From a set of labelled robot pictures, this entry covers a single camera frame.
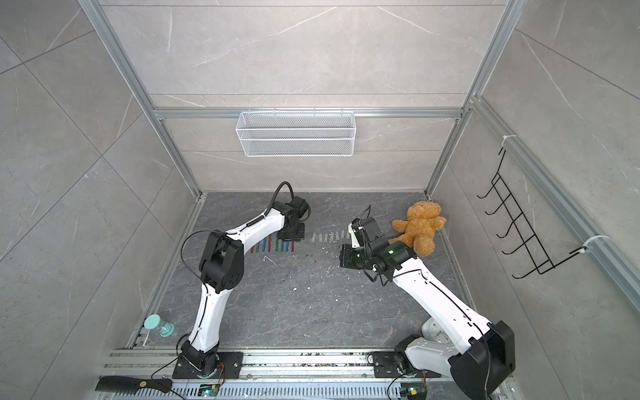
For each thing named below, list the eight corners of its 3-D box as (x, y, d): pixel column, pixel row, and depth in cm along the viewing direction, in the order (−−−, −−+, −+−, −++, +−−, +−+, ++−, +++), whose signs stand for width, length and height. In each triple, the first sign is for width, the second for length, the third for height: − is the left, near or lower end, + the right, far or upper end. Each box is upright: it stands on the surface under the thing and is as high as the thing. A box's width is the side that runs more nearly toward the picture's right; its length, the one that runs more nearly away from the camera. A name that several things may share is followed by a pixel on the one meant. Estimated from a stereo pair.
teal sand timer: (157, 337, 81) (140, 329, 73) (163, 322, 84) (147, 313, 76) (172, 337, 81) (156, 329, 73) (177, 322, 84) (163, 313, 76)
